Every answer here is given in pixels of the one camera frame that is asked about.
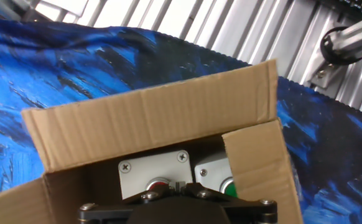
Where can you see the yellow and blue painted cloth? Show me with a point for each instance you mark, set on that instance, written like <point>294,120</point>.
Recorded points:
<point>75,62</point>

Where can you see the grey box with red button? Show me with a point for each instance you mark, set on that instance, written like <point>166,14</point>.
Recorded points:
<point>156,169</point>

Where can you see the brown cardboard box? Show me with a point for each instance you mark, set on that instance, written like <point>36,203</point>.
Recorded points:
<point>153,118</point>

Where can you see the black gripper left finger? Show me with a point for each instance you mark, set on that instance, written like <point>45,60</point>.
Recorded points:
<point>122,203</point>

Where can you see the white box with green button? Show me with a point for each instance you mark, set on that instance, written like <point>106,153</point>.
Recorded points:
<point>213,174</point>

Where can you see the silver bracket with black ties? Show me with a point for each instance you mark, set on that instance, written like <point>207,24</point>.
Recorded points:
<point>346,46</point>

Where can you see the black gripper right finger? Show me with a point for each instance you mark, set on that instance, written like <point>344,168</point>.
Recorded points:
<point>240,203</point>

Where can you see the black keyboard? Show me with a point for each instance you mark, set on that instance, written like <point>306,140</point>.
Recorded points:
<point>355,4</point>

